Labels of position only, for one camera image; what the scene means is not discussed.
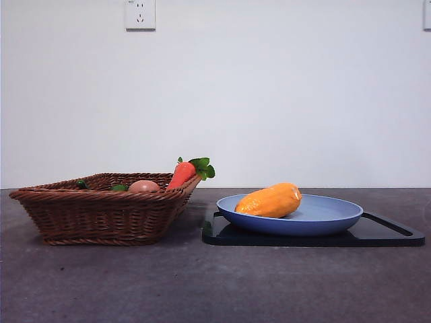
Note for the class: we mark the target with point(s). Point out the yellow corn cob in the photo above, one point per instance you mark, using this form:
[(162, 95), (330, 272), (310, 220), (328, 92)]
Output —
[(269, 202)]

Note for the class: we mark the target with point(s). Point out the blue round plate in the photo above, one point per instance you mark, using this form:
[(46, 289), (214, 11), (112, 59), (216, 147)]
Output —
[(320, 218)]

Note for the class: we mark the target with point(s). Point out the brown wicker basket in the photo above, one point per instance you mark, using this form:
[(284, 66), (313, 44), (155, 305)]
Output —
[(101, 215)]

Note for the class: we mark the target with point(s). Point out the orange carrot with green leaves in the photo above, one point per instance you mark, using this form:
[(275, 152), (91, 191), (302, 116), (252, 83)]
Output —
[(182, 175)]

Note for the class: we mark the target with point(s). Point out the brown egg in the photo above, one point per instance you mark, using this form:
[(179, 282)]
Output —
[(144, 186)]

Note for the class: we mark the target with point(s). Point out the green leafy vegetable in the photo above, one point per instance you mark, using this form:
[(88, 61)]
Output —
[(120, 188)]

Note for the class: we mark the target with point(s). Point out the dark green vegetable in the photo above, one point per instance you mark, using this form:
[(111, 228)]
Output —
[(81, 184)]

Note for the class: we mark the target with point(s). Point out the black cutting board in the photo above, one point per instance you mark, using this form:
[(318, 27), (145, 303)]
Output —
[(387, 235)]

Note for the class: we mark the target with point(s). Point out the white wall socket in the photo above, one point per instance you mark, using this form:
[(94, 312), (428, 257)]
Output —
[(140, 15)]

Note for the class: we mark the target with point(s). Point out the white wall plate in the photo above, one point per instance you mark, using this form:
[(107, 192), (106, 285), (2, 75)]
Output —
[(427, 15)]

